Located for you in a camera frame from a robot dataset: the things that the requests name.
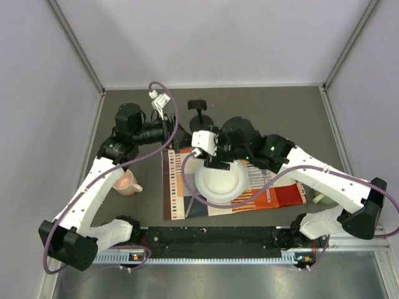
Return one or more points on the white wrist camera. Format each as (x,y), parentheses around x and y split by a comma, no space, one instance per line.
(159,101)
(205,141)

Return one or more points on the green mug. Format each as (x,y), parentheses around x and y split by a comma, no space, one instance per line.
(322,199)

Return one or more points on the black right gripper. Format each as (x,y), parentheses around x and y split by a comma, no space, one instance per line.
(217,164)

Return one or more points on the colourful patterned placemat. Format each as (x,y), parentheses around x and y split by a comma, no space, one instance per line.
(190,190)

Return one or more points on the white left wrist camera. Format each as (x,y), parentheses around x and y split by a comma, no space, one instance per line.
(159,101)

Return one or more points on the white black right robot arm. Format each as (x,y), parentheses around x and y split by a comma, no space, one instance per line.
(358,202)

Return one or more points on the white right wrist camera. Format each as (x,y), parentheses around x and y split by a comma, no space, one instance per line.
(205,141)

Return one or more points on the pink handled knife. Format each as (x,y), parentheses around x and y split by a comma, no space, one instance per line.
(191,204)

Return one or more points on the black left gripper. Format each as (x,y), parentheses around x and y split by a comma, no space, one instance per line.
(182,139)

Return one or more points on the black phone stand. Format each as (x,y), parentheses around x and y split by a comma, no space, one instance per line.
(200,121)

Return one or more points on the pink ceramic mug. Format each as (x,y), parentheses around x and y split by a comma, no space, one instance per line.
(127,184)

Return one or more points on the white ceramic plate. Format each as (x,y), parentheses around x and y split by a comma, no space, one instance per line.
(220,186)

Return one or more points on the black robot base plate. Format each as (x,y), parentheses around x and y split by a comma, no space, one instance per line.
(267,237)

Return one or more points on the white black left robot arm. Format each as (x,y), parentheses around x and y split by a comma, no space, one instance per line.
(70,238)

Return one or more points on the pink handled fork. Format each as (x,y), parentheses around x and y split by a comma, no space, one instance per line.
(267,177)

